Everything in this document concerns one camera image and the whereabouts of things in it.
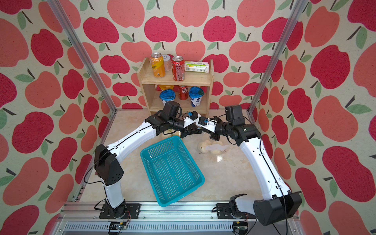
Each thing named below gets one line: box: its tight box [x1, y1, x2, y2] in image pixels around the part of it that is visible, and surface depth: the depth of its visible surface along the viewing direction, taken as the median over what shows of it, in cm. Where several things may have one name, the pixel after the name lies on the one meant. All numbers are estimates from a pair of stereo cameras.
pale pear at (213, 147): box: [197, 140, 223, 155], surface depth 86 cm
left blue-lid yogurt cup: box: [159, 88, 176, 106], surface depth 88 cm
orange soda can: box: [150, 51, 166, 78], surface depth 74 cm
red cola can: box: [171, 55, 186, 82], surface depth 71 cm
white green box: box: [184, 60, 210, 73], surface depth 81 cm
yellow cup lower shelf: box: [159, 84, 174, 91], surface depth 93 cm
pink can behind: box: [162, 54, 172, 72], surface depth 82 cm
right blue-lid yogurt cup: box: [188, 86, 205, 108], surface depth 90 cm
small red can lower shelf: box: [178, 85, 189, 101], surface depth 95 cm
